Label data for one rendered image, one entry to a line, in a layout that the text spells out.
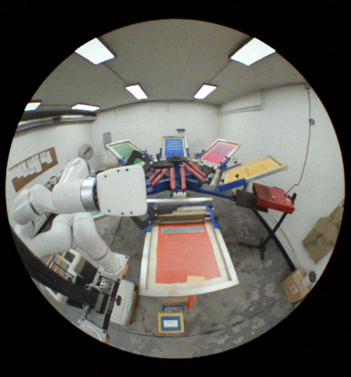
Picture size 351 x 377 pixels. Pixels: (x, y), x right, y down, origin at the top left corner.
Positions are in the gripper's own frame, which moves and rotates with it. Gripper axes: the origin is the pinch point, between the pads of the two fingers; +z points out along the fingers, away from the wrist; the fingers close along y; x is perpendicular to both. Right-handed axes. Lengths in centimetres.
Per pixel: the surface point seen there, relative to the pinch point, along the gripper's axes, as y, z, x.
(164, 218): 28, 7, -65
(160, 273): 54, -5, -31
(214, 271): 57, 28, -22
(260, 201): 26, 109, -48
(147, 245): 41, -10, -49
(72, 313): 165, -154, -38
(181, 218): 29, 20, -62
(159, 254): 47, -2, -44
